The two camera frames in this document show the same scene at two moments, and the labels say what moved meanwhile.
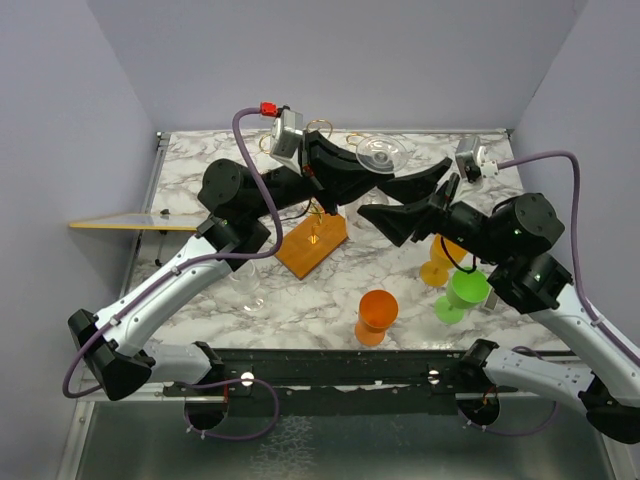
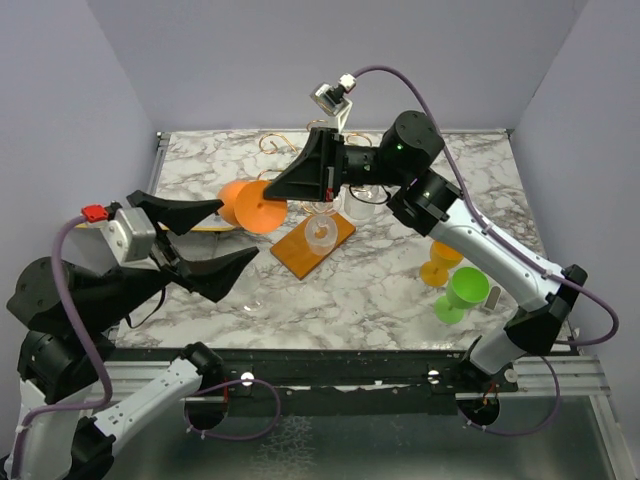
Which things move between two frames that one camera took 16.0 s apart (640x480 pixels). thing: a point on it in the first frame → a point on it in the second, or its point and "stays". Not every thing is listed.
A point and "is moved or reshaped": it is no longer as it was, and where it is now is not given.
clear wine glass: x=380 y=155 is moved or reshaped
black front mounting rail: x=340 y=381 stays
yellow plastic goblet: x=435 y=273 stays
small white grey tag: x=492 y=301 stays
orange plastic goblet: x=378 y=310 is moved or reshaped
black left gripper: x=332 y=173 → x=216 y=275
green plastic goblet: x=464 y=291 stays
